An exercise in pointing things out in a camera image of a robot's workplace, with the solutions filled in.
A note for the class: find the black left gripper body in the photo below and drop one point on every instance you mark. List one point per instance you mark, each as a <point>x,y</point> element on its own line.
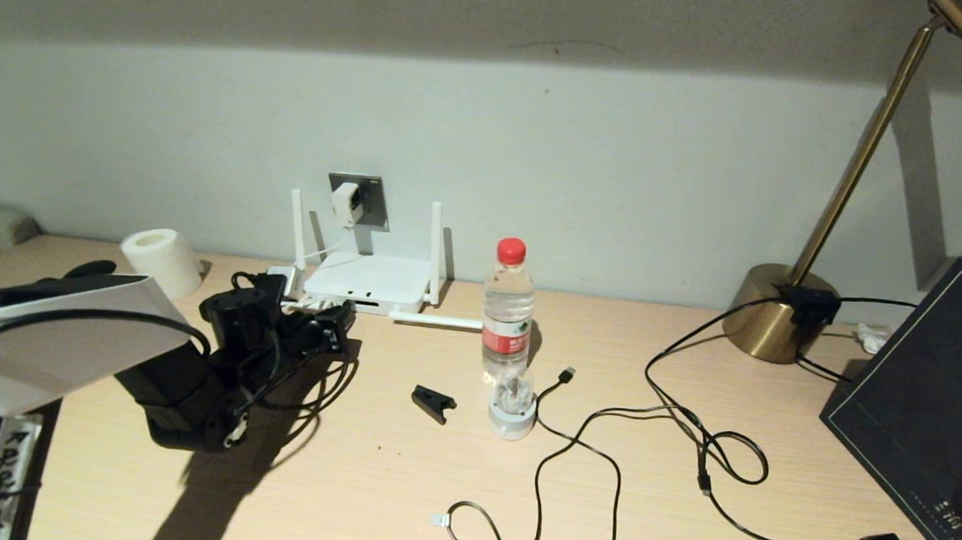
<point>251,328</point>

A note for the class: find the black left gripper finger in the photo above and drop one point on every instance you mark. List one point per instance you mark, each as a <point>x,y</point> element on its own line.
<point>332,314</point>
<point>337,338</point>

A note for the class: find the white power adapter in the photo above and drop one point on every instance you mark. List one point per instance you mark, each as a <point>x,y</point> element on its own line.
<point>343,201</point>

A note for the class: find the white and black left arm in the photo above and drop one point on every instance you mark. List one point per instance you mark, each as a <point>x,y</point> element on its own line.
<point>73,347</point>

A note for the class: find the white router with antennas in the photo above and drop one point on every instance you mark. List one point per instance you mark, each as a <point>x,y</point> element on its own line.
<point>369,285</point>

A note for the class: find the white toilet paper roll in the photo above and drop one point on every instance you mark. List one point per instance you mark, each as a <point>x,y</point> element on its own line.
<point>160,261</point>

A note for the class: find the small black clip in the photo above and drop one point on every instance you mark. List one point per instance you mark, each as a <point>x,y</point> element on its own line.
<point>432,402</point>

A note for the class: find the small black oval object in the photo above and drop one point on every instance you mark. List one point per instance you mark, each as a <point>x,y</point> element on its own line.
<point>90,270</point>

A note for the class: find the red-capped clear water bottle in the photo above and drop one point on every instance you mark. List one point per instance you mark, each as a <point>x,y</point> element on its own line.
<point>509,304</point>

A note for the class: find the glass bulb on white base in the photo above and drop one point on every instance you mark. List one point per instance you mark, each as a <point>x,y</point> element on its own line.
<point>512,424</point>

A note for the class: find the gold desk lamp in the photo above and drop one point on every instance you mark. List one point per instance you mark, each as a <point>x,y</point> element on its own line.
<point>765,315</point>

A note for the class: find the crumpled white tissue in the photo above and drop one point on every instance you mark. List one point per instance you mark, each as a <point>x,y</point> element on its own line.
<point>873,337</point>

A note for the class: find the dark box with gold trim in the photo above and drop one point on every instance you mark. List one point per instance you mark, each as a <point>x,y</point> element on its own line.
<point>918,408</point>

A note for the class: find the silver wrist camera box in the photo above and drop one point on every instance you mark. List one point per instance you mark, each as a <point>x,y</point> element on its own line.
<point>287,283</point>

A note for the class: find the grey wall socket plate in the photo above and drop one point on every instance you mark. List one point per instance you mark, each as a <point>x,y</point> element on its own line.
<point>373,207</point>

